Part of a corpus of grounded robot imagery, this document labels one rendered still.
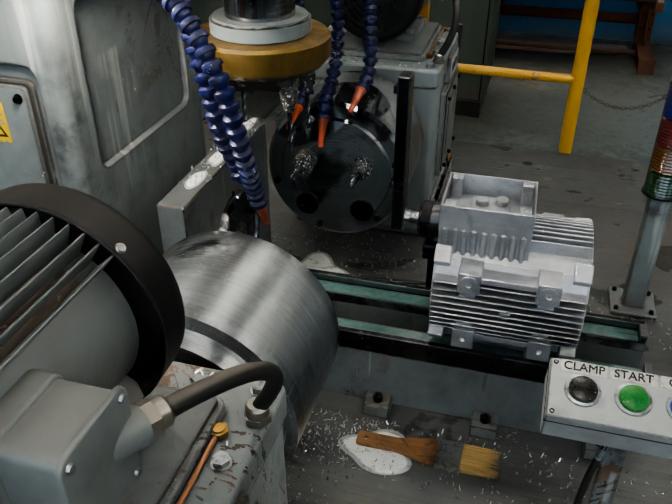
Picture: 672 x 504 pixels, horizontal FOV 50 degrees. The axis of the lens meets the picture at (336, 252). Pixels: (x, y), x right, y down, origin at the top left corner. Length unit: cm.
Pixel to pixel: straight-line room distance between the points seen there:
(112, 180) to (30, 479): 66
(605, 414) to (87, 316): 53
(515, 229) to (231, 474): 52
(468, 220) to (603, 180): 96
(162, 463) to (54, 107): 50
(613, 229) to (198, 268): 108
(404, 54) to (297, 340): 80
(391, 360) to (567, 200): 80
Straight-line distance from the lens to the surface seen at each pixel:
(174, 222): 96
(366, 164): 120
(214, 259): 79
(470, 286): 94
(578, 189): 181
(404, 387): 111
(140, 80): 108
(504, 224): 94
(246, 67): 89
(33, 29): 91
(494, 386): 108
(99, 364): 49
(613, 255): 157
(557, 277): 96
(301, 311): 79
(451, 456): 106
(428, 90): 140
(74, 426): 41
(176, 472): 57
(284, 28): 91
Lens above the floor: 159
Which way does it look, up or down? 32 degrees down
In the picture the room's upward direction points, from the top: straight up
